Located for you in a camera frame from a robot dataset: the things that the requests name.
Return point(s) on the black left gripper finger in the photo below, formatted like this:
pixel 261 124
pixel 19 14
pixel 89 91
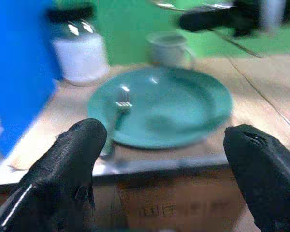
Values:
pixel 207 20
pixel 261 174
pixel 62 164

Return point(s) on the green mat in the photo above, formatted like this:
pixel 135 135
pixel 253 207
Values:
pixel 174 26

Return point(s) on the clear glass cup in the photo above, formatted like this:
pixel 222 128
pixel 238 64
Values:
pixel 168 49

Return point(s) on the silver metal fork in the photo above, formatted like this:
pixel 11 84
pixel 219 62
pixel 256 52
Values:
pixel 119 113

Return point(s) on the brown cardboard box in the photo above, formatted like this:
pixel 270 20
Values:
pixel 174 203

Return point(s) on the teal round plate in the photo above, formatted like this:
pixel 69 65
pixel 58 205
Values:
pixel 169 108

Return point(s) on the blue box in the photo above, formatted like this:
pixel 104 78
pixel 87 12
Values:
pixel 17 72

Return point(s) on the glass jar with black lid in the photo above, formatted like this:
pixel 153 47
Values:
pixel 78 48

